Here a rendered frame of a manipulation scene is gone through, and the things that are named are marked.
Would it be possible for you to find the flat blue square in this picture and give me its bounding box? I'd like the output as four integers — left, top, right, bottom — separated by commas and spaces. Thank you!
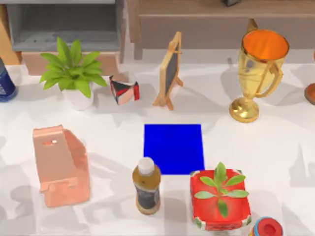
143, 123, 205, 176

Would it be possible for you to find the wooden framed blackboard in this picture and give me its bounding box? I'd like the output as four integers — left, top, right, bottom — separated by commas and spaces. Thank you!
152, 31, 185, 111

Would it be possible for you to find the wooden cupboard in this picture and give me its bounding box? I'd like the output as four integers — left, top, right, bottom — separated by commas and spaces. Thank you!
126, 0, 315, 61

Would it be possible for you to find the gold trophy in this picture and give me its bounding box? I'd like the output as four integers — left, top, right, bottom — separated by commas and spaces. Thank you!
229, 18, 290, 123

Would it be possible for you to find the grey cabinet with dark inside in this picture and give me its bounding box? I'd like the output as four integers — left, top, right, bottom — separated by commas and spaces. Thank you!
6, 0, 126, 76

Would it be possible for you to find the amber bottle with white cap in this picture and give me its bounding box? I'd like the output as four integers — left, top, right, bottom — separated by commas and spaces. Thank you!
132, 157, 162, 216

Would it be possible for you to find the brown round object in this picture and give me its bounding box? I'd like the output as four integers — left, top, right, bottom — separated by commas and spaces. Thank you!
304, 83, 315, 106

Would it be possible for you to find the stack of coloured rings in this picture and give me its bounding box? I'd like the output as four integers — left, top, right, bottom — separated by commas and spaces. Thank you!
251, 216, 284, 236

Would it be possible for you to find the salmon phone stand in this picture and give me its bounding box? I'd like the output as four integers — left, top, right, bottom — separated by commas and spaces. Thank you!
32, 125, 91, 208

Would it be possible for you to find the red pot with green plant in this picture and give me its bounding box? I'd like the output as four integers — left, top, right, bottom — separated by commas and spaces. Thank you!
189, 161, 252, 232

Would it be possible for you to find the blue can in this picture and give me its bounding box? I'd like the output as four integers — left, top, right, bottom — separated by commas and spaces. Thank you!
0, 58, 19, 103

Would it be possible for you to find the green plant in white pot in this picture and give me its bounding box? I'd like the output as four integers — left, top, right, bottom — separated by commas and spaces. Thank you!
39, 36, 109, 111

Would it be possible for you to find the red black patterned cube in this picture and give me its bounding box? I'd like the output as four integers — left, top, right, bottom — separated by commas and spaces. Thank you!
109, 75, 141, 106

